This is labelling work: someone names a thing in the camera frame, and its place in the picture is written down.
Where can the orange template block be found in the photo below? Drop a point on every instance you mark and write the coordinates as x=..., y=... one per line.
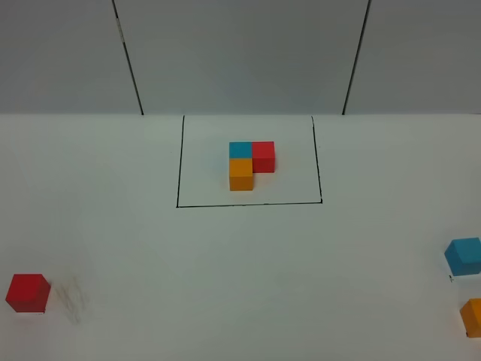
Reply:
x=241, y=174

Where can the blue template block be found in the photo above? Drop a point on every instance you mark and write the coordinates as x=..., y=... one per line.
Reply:
x=240, y=150

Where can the red template block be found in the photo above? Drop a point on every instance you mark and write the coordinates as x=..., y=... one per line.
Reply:
x=263, y=154

